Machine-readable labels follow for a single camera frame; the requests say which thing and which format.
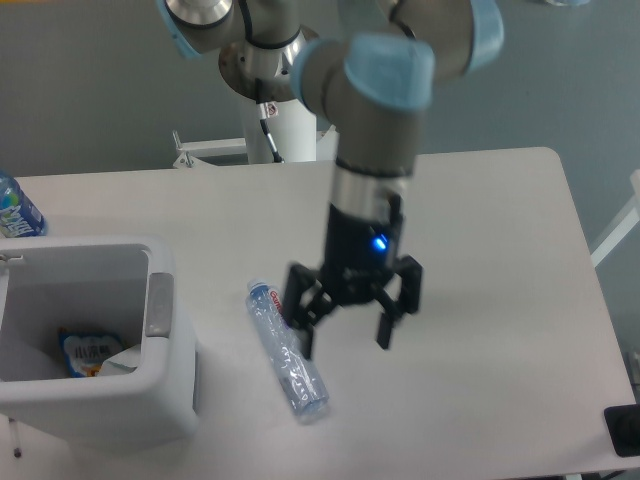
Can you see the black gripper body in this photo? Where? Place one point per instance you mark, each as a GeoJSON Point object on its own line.
{"type": "Point", "coordinates": [359, 255]}

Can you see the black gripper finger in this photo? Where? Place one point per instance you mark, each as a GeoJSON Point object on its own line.
{"type": "Point", "coordinates": [407, 302]}
{"type": "Point", "coordinates": [305, 303]}

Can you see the clear plastic bottle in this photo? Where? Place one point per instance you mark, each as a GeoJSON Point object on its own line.
{"type": "Point", "coordinates": [303, 387]}

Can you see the white paper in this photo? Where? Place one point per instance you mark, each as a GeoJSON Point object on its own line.
{"type": "Point", "coordinates": [124, 362]}

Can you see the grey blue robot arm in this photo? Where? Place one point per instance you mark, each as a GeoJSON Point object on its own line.
{"type": "Point", "coordinates": [375, 89]}

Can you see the white trash can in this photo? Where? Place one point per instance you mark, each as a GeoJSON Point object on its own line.
{"type": "Point", "coordinates": [123, 284]}

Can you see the blue snack packet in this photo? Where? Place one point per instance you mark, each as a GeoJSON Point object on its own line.
{"type": "Point", "coordinates": [85, 352]}

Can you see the black device at table edge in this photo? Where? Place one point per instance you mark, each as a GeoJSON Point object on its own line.
{"type": "Point", "coordinates": [623, 425]}

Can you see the blue labelled water bottle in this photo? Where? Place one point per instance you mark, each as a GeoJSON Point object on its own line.
{"type": "Point", "coordinates": [20, 217]}

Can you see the white pedestal foot bracket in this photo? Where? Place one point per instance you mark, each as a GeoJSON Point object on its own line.
{"type": "Point", "coordinates": [227, 152]}

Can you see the white frame bar right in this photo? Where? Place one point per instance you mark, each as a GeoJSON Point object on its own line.
{"type": "Point", "coordinates": [619, 227]}

